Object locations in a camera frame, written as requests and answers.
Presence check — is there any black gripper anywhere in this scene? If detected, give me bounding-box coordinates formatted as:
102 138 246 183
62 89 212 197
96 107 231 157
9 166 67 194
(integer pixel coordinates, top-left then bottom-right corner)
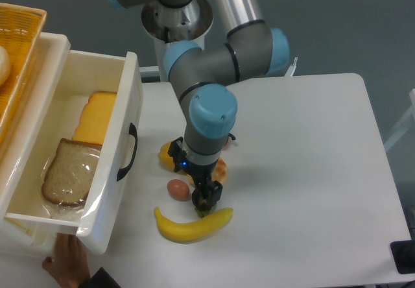
167 137 223 211

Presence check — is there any brown egg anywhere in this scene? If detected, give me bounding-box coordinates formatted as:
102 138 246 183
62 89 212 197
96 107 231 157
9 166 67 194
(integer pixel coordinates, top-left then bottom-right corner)
167 179 190 200

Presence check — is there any white plastic drawer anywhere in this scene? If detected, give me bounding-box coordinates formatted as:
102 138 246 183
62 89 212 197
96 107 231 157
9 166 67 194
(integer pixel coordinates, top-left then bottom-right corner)
1 51 143 256

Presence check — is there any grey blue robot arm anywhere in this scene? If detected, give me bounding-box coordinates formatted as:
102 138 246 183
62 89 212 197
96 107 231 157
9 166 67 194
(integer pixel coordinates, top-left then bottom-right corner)
110 0 290 213

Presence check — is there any dark sleeve forearm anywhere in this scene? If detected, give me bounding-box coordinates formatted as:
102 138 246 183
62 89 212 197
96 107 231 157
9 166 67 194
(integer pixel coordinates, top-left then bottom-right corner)
78 267 121 288

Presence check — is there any person hand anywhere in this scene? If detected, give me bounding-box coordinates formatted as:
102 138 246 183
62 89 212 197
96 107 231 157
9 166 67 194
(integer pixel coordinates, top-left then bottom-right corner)
41 234 91 287

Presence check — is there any dark purple grape bunch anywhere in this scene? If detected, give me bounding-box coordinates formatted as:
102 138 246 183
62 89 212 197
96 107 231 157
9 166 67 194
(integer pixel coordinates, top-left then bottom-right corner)
195 205 215 218

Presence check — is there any yellow banana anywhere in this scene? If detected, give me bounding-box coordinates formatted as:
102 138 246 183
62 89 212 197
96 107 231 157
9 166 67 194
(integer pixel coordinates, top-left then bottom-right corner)
154 207 233 243

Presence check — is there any brown bread slice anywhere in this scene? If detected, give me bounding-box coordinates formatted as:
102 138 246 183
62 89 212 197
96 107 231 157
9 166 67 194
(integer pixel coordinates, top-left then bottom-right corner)
41 139 102 206

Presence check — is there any white drawer cabinet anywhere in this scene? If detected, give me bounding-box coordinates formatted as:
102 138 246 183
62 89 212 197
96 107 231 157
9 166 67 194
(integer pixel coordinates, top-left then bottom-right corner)
1 32 71 257

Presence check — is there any white bun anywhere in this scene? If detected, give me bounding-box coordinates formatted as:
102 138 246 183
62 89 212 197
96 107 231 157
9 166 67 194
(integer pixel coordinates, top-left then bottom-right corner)
0 46 12 86

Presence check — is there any yellow wicker basket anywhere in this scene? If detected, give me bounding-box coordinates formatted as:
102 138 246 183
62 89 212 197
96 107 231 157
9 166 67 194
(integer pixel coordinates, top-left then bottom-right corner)
1 3 47 142

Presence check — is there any black device at edge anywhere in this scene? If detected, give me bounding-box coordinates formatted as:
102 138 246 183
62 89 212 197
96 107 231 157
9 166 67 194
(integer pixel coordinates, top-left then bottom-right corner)
390 240 415 274

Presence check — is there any orange shrimp ring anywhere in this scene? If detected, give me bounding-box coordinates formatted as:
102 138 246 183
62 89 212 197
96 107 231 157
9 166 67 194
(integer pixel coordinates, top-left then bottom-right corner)
187 157 228 188

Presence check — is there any black drawer handle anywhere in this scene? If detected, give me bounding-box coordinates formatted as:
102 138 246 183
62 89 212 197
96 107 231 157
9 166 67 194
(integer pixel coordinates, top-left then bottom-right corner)
116 122 138 182

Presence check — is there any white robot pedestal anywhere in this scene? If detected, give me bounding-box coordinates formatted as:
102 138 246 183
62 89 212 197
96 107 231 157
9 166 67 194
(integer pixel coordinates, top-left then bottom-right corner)
141 0 213 82

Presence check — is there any white frame at right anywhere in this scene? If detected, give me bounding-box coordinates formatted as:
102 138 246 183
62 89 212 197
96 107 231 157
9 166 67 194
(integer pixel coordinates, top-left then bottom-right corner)
383 89 414 152

